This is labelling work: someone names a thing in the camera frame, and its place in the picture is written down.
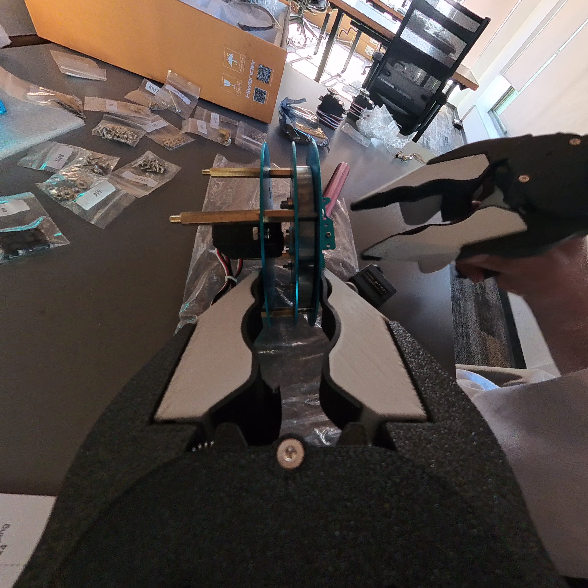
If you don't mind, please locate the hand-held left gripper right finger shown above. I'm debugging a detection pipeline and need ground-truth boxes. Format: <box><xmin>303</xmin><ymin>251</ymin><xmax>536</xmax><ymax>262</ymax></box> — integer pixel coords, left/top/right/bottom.
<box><xmin>321</xmin><ymin>275</ymin><xmax>428</xmax><ymax>422</ymax></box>

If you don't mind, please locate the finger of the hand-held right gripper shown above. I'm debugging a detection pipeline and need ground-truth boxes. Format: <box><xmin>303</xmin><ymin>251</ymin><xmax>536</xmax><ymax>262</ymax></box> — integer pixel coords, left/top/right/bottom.
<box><xmin>351</xmin><ymin>154</ymin><xmax>490</xmax><ymax>212</ymax></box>
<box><xmin>360</xmin><ymin>207</ymin><xmax>528</xmax><ymax>274</ymax></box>

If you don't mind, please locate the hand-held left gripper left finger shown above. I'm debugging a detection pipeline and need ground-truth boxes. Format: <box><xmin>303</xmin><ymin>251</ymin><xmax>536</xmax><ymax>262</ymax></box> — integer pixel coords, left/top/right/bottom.
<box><xmin>154</xmin><ymin>271</ymin><xmax>266</xmax><ymax>422</ymax></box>

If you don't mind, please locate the black servo with silver horn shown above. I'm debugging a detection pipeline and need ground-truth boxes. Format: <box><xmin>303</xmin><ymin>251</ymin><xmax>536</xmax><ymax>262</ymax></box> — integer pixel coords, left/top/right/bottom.
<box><xmin>347</xmin><ymin>264</ymin><xmax>397</xmax><ymax>309</ymax></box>

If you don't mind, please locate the blue robot arm turntable base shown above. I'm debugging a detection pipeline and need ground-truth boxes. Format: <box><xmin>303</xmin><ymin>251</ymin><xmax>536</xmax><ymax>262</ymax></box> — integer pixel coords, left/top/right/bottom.
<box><xmin>169</xmin><ymin>141</ymin><xmax>338</xmax><ymax>328</ymax></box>

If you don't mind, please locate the person's right forearm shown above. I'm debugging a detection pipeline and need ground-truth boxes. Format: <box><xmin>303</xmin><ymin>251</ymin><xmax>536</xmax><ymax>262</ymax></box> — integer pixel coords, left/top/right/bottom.
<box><xmin>510</xmin><ymin>239</ymin><xmax>588</xmax><ymax>375</ymax></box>

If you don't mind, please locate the dark grey desk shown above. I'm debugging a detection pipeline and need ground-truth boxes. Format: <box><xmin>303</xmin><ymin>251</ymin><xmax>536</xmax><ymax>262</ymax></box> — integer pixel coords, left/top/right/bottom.
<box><xmin>0</xmin><ymin>34</ymin><xmax>460</xmax><ymax>497</ymax></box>

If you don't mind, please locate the person's right hand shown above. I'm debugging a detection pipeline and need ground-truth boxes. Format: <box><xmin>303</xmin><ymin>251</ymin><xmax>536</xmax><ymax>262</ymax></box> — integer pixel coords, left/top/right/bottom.
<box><xmin>458</xmin><ymin>248</ymin><xmax>567</xmax><ymax>300</ymax></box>

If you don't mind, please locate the crumpled clear plastic wrap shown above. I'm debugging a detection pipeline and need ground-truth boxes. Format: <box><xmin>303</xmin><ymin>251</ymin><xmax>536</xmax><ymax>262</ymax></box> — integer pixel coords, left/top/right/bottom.
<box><xmin>356</xmin><ymin>105</ymin><xmax>416</xmax><ymax>152</ymax></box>

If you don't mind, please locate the large clear plastic bag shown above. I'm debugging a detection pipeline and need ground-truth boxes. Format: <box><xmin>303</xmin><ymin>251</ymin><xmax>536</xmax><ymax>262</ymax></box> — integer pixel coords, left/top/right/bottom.
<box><xmin>176</xmin><ymin>154</ymin><xmax>368</xmax><ymax>448</ymax></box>

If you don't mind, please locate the black slatted chair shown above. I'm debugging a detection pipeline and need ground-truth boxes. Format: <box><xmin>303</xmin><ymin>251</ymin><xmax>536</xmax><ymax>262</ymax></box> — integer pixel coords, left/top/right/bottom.
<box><xmin>363</xmin><ymin>0</ymin><xmax>491</xmax><ymax>143</ymax></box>

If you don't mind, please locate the background window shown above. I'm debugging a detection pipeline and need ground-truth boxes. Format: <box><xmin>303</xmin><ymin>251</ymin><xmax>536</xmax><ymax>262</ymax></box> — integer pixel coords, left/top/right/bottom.
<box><xmin>488</xmin><ymin>85</ymin><xmax>519</xmax><ymax>124</ymax></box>

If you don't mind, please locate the small flat clear bag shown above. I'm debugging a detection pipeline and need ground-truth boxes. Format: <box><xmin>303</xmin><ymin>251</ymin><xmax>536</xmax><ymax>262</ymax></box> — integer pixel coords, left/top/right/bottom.
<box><xmin>340</xmin><ymin>123</ymin><xmax>372</xmax><ymax>147</ymax></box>

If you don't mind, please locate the pink screwdriver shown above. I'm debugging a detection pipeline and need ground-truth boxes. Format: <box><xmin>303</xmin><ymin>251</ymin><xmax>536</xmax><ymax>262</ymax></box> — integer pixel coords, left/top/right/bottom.
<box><xmin>323</xmin><ymin>162</ymin><xmax>351</xmax><ymax>217</ymax></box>

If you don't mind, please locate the dark shiny parts bag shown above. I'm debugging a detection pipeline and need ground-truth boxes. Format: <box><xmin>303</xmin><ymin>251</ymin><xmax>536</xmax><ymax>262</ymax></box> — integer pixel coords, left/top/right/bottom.
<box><xmin>279</xmin><ymin>96</ymin><xmax>330</xmax><ymax>148</ymax></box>

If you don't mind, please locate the background cardboard box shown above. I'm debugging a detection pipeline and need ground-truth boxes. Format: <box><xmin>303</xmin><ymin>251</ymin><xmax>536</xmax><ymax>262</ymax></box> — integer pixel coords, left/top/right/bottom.
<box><xmin>337</xmin><ymin>25</ymin><xmax>382</xmax><ymax>60</ymax></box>

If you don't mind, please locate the wooden background table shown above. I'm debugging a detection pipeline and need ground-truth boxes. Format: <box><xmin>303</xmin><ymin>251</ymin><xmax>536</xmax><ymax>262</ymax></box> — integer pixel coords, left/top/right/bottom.
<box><xmin>328</xmin><ymin>0</ymin><xmax>480</xmax><ymax>90</ymax></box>

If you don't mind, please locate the person's white shirt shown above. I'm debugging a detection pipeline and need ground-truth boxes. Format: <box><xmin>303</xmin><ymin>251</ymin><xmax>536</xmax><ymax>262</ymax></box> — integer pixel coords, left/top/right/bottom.
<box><xmin>455</xmin><ymin>365</ymin><xmax>588</xmax><ymax>579</ymax></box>

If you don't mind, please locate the rolling office chair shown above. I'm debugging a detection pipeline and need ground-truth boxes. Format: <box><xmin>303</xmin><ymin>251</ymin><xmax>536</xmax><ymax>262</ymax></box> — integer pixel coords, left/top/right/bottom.
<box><xmin>287</xmin><ymin>0</ymin><xmax>322</xmax><ymax>51</ymax></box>

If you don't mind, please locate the group of small screw bags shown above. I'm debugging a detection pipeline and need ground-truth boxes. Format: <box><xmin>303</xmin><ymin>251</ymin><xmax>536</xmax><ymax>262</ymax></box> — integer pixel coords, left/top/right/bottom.
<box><xmin>0</xmin><ymin>50</ymin><xmax>269</xmax><ymax>265</ymax></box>

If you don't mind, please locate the white instruction sheet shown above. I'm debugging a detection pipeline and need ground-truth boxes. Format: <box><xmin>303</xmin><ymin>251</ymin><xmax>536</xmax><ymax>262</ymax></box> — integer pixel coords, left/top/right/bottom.
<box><xmin>0</xmin><ymin>492</ymin><xmax>58</xmax><ymax>582</ymax></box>

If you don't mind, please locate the white foam sheet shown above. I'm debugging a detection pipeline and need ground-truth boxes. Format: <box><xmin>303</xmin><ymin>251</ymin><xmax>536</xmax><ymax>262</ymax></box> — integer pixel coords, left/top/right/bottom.
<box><xmin>0</xmin><ymin>69</ymin><xmax>85</xmax><ymax>159</ymax></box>

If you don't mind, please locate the orange cardboard box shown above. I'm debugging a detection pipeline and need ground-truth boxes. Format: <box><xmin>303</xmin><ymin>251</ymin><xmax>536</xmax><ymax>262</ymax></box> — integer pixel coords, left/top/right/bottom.
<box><xmin>23</xmin><ymin>0</ymin><xmax>289</xmax><ymax>124</ymax></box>

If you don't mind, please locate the black servo with wound cable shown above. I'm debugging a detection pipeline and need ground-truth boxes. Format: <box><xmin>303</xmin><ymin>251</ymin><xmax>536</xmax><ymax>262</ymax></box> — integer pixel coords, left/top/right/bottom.
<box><xmin>347</xmin><ymin>89</ymin><xmax>374</xmax><ymax>122</ymax></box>
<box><xmin>317</xmin><ymin>89</ymin><xmax>346</xmax><ymax>130</ymax></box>

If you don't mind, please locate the black cable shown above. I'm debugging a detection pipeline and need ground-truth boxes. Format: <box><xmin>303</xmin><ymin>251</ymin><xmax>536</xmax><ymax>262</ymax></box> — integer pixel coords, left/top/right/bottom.
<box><xmin>236</xmin><ymin>5</ymin><xmax>281</xmax><ymax>33</ymax></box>

